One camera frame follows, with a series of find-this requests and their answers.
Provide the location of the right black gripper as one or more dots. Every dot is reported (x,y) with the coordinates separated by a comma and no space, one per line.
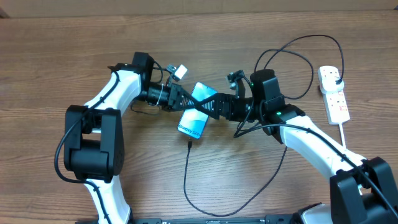
(221,101)

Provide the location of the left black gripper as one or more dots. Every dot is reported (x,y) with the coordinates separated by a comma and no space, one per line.
(176,92)

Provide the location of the blue Galaxy smartphone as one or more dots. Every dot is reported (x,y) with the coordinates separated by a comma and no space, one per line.
(193,122)

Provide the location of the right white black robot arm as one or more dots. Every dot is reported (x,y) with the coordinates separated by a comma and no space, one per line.
(361,190)

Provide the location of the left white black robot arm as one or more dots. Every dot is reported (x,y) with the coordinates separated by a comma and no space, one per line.
(91,152)

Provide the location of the white charger plug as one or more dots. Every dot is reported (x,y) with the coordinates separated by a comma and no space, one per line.
(330,85)

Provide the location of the white power strip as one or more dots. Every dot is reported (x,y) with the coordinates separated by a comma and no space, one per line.
(335,103)

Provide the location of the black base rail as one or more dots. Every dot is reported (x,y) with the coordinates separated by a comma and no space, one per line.
(268,219)

